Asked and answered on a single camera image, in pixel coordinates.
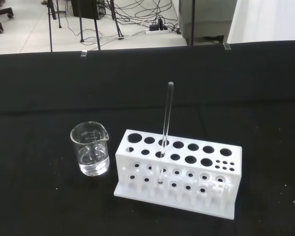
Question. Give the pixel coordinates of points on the glass beaker with water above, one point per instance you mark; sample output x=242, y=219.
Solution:
x=89, y=167

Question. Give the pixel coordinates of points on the black equipment box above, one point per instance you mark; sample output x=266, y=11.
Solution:
x=88, y=8

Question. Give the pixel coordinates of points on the white test tube rack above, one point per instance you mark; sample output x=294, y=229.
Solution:
x=179, y=209

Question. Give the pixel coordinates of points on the black tripod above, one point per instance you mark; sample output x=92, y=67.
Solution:
x=97, y=37
x=50, y=29

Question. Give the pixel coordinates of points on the black bench cloth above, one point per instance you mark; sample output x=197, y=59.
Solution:
x=39, y=123

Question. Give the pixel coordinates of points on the grey cabinet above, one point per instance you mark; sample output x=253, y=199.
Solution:
x=204, y=17

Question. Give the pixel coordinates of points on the clear cloth clip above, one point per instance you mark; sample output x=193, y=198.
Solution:
x=227, y=46
x=83, y=53

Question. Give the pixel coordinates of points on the white power strip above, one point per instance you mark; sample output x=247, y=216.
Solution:
x=157, y=32

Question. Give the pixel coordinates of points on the black power adapter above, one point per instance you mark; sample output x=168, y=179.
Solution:
x=155, y=26

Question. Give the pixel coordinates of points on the black office chair base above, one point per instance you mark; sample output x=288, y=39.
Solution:
x=2, y=11

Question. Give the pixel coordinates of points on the pale board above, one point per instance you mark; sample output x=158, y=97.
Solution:
x=268, y=19

